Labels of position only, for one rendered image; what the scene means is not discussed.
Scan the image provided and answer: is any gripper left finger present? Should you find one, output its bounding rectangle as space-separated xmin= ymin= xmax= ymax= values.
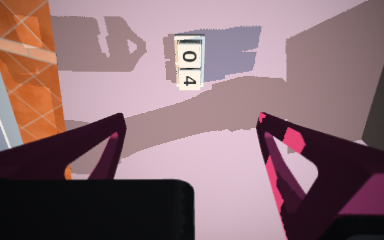
xmin=0 ymin=113 xmax=127 ymax=180

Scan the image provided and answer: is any cream number cube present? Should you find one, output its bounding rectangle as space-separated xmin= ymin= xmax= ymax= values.
xmin=179 ymin=67 xmax=201 ymax=90
xmin=178 ymin=39 xmax=202 ymax=68

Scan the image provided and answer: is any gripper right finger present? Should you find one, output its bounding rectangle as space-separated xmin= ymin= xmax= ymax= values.
xmin=256 ymin=112 xmax=384 ymax=240

